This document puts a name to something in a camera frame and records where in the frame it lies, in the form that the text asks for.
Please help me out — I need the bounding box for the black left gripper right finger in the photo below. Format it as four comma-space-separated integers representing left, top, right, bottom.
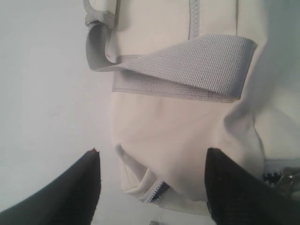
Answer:
204, 148, 300, 225

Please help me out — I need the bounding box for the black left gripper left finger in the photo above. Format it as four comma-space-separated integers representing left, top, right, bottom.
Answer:
0, 149, 101, 225

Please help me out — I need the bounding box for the white canvas backpack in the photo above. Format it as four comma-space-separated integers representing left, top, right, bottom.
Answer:
83, 0, 300, 207

